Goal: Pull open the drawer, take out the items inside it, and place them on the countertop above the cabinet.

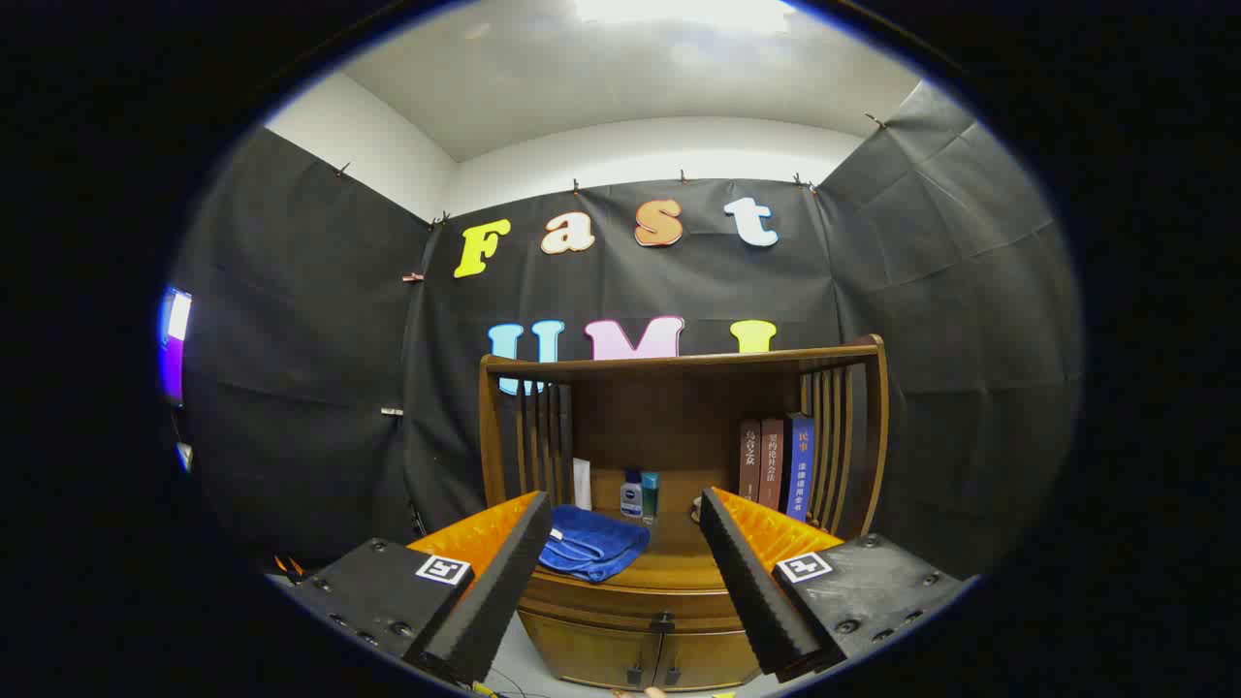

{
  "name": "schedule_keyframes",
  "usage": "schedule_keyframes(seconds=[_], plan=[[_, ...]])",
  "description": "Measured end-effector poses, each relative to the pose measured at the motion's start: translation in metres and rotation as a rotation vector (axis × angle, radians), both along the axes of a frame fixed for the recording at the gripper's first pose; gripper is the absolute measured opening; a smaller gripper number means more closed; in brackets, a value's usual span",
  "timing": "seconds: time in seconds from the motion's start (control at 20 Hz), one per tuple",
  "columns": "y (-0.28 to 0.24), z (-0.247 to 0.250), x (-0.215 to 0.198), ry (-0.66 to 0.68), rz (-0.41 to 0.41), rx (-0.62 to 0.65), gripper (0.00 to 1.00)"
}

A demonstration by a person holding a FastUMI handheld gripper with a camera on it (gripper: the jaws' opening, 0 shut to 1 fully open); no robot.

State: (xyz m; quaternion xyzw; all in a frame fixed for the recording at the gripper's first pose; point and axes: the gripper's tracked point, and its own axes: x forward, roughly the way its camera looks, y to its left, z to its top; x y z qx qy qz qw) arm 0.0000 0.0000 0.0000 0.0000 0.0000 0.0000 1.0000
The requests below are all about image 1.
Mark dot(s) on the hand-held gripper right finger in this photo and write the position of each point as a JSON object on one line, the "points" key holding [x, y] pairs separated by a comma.
{"points": [[747, 582]]}

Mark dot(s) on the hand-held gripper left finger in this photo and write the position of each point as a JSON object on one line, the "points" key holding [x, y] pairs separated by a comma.
{"points": [[504, 582]]}

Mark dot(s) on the wooden drawer with black knob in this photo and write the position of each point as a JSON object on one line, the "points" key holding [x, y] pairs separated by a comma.
{"points": [[620, 599]]}

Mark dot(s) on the wooden countertop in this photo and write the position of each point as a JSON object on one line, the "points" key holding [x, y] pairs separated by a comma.
{"points": [[679, 555]]}

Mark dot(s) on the wooden cabinet door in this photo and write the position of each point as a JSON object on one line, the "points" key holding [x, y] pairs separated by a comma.
{"points": [[591, 654], [713, 659]]}

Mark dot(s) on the wooden cabinet with slatted shelf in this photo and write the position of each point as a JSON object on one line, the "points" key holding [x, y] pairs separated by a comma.
{"points": [[659, 407]]}

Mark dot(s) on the beige lidded teacup with saucer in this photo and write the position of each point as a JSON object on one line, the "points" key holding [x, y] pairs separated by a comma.
{"points": [[697, 510]]}

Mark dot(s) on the blue folded towel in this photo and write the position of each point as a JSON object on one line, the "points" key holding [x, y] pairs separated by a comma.
{"points": [[591, 543]]}

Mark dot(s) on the reddish brown book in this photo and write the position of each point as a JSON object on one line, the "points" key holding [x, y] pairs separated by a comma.
{"points": [[773, 465]]}

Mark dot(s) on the blue book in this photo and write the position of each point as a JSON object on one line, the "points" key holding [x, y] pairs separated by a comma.
{"points": [[801, 470]]}

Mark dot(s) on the white upright card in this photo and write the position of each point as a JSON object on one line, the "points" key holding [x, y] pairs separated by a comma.
{"points": [[582, 485]]}

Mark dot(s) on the teal clear bottle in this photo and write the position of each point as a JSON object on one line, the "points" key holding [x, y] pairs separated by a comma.
{"points": [[650, 496]]}

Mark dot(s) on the white bottle with blue cap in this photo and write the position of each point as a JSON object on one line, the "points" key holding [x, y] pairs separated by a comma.
{"points": [[631, 496]]}

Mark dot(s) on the lit monitor screen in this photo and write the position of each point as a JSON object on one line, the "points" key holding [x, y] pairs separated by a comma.
{"points": [[175, 349]]}

